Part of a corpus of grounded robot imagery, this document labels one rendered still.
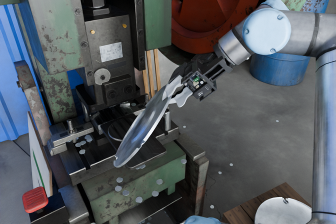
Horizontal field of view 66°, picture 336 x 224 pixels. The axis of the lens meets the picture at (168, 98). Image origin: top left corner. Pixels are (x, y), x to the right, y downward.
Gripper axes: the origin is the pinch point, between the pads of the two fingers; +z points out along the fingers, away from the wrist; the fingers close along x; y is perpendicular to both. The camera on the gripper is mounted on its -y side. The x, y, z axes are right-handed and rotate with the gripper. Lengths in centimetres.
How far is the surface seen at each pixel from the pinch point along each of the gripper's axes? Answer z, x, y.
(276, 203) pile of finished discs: 11, 76, -13
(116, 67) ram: 12.0, -13.5, -14.7
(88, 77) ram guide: 15.5, -18.5, -5.6
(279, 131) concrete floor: 12, 129, -109
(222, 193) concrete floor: 49, 92, -46
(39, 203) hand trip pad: 40.5, -7.0, 19.2
